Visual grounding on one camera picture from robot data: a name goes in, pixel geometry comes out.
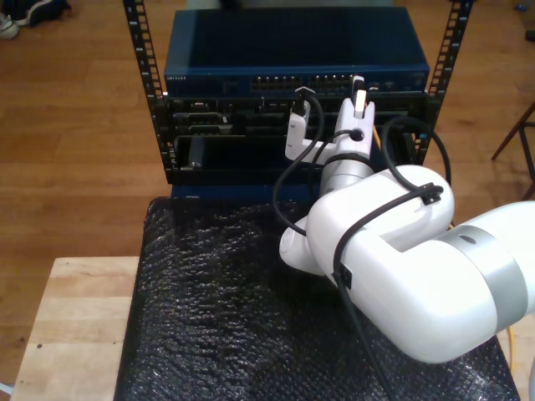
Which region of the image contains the yellow network cable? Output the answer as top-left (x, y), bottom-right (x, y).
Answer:
top-left (374, 124), bottom-right (516, 373)

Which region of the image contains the black rack server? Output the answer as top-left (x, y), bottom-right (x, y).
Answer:
top-left (152, 94), bottom-right (431, 137)

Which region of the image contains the black rack shelf tray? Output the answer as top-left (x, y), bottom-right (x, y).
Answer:
top-left (165, 133), bottom-right (421, 185)

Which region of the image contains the blue base board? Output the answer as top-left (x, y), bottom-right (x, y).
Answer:
top-left (171, 182), bottom-right (325, 202)

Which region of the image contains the dark wooden chair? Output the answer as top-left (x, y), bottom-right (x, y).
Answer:
top-left (491, 99), bottom-right (535, 201)

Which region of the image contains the black bubble mat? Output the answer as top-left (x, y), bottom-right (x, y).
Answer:
top-left (113, 195), bottom-right (522, 401)

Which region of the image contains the dark sneaker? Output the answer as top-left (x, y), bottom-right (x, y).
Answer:
top-left (8, 0), bottom-right (72, 27)

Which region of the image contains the white sneaker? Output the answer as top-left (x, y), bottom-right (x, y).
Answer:
top-left (0, 12), bottom-right (21, 41)

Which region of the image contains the blue network switch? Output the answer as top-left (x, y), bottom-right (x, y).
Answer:
top-left (163, 7), bottom-right (431, 99)

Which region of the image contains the black perforated rack post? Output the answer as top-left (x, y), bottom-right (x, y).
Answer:
top-left (411, 0), bottom-right (476, 166)
top-left (122, 0), bottom-right (176, 185)

